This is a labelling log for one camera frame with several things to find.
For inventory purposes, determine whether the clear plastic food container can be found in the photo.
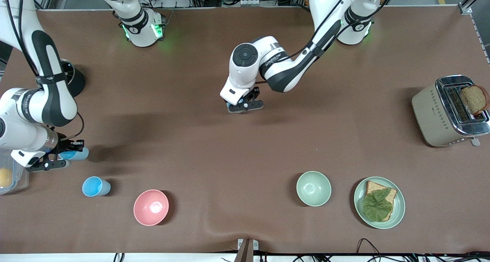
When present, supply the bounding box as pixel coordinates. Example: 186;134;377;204
0;149;30;195

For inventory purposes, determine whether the yellow food item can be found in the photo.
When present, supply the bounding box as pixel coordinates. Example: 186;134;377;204
0;168;13;188

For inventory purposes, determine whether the brown table cover mat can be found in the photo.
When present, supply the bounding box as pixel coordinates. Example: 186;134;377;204
0;7;490;255

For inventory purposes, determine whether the pink bowl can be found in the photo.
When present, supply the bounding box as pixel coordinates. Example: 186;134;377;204
133;189;170;227

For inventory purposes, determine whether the pale green bowl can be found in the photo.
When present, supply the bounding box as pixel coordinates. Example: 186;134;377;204
296;171;332;207

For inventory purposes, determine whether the green lettuce leaf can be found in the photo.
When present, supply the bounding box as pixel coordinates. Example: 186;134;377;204
362;189;394;222

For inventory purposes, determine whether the brown bread slice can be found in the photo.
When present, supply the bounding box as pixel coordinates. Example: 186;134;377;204
364;180;398;222

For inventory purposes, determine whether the beige chrome toaster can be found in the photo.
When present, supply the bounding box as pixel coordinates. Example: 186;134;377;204
412;75;490;147

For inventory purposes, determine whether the pale green plate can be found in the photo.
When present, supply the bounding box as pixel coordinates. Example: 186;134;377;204
353;176;406;229

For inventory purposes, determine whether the brown toast slice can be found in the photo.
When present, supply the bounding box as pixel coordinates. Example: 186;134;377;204
461;85;490;116

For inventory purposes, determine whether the black pot with blue handle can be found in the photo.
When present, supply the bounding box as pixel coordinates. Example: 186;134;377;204
57;58;86;98

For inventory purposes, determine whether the aluminium frame profile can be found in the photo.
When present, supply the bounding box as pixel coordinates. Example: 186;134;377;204
459;0;490;15

